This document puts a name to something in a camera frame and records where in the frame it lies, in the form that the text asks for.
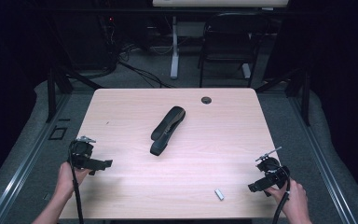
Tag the dark round table grommet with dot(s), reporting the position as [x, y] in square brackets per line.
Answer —
[206, 100]

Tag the silver staple strip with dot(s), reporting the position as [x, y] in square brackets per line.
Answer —
[219, 194]

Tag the black folding chair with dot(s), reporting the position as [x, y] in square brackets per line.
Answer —
[230, 46]

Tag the dark equipment cabinet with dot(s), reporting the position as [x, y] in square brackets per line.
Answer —
[84, 40]

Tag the white desk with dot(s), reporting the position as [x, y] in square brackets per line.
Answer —
[220, 3]

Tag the black rectangular floor frame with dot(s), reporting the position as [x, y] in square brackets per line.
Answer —
[50, 133]

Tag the black metal stand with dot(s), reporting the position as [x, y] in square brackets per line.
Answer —
[51, 93]
[306, 99]

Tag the dark curtain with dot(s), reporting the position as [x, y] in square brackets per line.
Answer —
[9, 62]
[345, 62]

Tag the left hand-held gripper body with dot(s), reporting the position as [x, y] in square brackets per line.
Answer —
[81, 151]

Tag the person's left hand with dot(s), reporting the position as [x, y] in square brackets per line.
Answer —
[66, 182]

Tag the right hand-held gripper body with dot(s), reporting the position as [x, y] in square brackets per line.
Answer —
[273, 169]

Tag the aluminium floor rail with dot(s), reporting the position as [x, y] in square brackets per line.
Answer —
[320, 161]
[28, 165]

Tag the person's right hand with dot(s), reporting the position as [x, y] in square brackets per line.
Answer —
[296, 202]

